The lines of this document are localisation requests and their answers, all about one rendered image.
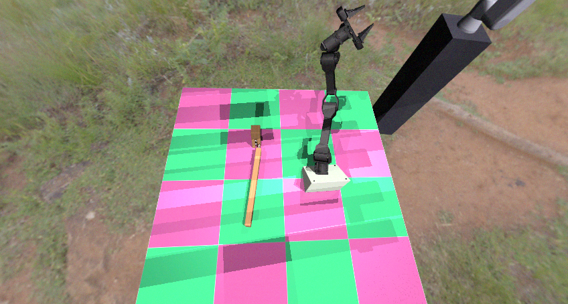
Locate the dark brown post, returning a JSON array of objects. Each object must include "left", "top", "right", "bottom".
[{"left": 251, "top": 125, "right": 261, "bottom": 148}]

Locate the wooden plank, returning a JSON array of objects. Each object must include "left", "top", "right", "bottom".
[{"left": 244, "top": 148, "right": 261, "bottom": 227}]

